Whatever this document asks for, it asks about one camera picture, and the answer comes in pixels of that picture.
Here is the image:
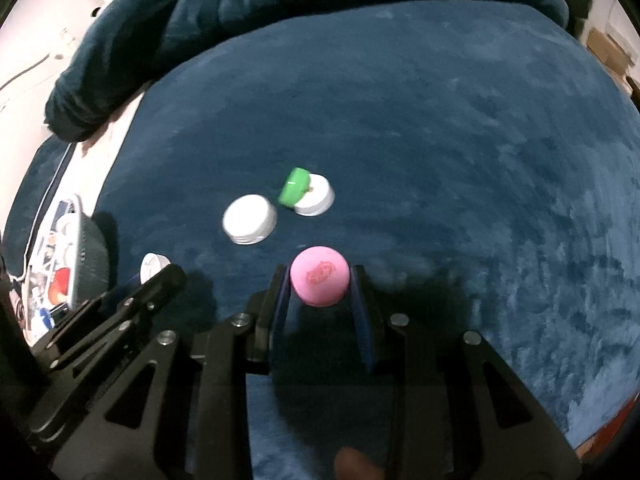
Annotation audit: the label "pink bottle cap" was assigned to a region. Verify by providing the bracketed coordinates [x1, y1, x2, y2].
[290, 246, 350, 308]

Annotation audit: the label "person's right hand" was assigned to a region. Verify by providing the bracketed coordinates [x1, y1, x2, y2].
[334, 448, 384, 480]

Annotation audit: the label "round light blue basket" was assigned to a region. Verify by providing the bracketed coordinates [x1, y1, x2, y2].
[22, 195, 110, 344]

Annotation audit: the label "silver white bottle cap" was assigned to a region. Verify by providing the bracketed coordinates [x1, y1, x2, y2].
[139, 252, 170, 284]

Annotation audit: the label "dark blue piped pillow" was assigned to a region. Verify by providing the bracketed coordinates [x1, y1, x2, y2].
[1, 136, 76, 276]

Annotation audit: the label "large white bottle cap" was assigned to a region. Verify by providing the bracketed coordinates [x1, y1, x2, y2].
[221, 194, 277, 246]

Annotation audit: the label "white cap under green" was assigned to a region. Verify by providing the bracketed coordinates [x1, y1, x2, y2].
[294, 174, 335, 217]

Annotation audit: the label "dark blue plush blanket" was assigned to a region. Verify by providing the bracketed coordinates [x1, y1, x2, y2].
[96, 0, 639, 479]

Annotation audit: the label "green bottle cap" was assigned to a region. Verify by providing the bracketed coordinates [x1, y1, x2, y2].
[278, 167, 310, 208]

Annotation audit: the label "cardboard boxes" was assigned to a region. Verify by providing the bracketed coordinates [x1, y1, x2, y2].
[586, 28, 634, 96]

